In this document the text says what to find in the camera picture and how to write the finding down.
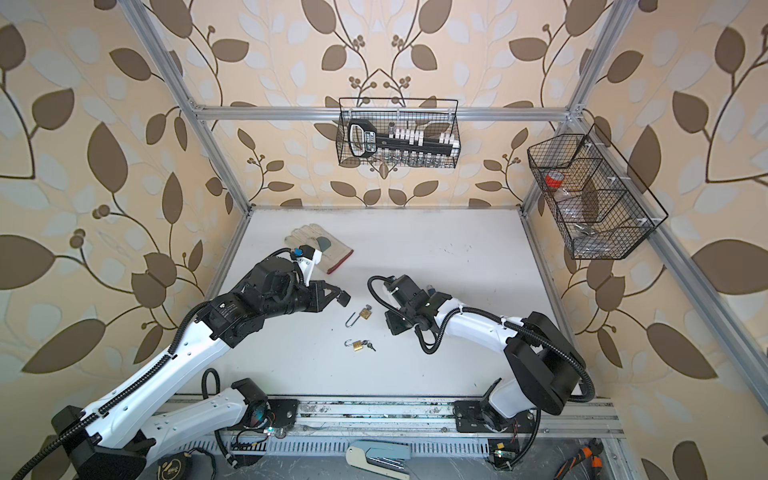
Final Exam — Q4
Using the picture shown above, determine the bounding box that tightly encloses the grey blue tool on floor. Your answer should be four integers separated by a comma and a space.
345, 440, 412, 480

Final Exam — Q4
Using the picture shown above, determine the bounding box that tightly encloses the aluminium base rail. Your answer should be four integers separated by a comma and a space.
209, 394, 625, 460

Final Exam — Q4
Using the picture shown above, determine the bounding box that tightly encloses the white work glove red cuff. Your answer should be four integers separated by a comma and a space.
284, 224, 354, 275

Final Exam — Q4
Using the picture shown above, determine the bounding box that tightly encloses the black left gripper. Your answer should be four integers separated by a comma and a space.
261, 277, 342, 321

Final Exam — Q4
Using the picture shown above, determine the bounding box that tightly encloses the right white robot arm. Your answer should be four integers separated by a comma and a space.
366, 275, 596, 432

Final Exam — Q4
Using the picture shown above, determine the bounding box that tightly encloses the black wire basket wall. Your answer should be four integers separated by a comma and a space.
335, 95, 462, 169
527, 125, 668, 260

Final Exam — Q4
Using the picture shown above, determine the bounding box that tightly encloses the black wire basket right wall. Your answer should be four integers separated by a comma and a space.
527, 125, 668, 260

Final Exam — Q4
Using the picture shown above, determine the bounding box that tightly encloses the brass padlock with keys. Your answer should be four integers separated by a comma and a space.
344, 339, 376, 351

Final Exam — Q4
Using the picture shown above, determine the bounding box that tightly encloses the red capped item in basket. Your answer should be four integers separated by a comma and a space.
544, 170, 565, 192

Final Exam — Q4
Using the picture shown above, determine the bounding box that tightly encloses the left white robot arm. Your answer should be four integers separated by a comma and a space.
14, 245, 350, 479

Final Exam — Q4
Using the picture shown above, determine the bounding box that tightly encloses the black padlock with keys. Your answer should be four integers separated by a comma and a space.
336, 291, 351, 307

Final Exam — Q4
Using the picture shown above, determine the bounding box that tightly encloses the black socket set holder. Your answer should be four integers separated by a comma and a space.
345, 119, 461, 160

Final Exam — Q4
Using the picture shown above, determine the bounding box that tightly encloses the brass padlock long shackle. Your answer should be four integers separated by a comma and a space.
344, 305, 372, 328

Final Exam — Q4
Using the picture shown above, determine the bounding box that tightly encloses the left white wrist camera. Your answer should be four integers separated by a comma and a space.
290, 244, 322, 286

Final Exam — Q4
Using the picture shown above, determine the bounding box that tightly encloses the black wire basket back wall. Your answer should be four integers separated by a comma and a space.
335, 95, 462, 169

